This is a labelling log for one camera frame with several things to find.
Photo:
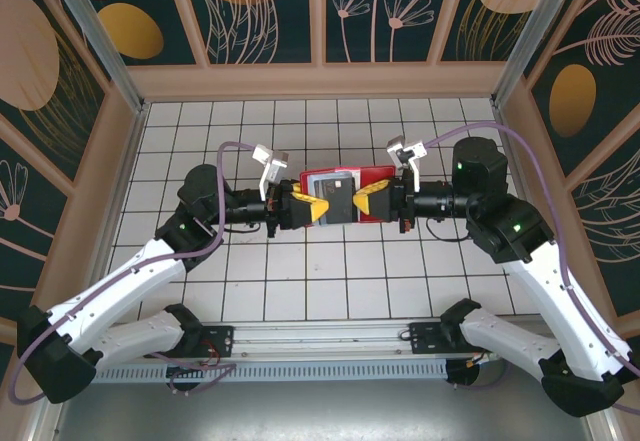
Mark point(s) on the thin pale plastic card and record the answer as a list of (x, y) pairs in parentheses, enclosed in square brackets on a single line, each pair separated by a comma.
[(312, 186)]

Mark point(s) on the red card holder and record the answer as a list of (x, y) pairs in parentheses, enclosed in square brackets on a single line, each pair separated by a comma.
[(372, 173)]

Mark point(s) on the black credit card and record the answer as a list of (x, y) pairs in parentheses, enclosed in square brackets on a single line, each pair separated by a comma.
[(337, 201)]

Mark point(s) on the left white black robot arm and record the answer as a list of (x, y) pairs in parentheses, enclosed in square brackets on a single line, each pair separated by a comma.
[(125, 281)]

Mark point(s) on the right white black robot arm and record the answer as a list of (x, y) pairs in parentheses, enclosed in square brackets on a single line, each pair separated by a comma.
[(540, 281)]

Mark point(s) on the grey metal sheet panel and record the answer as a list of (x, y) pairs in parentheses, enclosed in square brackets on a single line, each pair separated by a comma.
[(320, 411)]

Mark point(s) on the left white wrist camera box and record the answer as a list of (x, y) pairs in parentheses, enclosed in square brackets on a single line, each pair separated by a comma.
[(272, 163)]

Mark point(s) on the aluminium mounting rail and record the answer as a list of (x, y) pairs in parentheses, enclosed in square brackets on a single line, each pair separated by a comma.
[(320, 336)]

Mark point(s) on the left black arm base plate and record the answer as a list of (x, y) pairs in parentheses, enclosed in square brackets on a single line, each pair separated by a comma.
[(220, 338)]

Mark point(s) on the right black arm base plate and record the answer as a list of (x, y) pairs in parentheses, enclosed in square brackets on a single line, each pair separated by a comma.
[(425, 338)]

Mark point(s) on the aluminium corner post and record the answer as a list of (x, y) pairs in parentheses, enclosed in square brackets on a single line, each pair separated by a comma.
[(105, 46), (536, 36)]

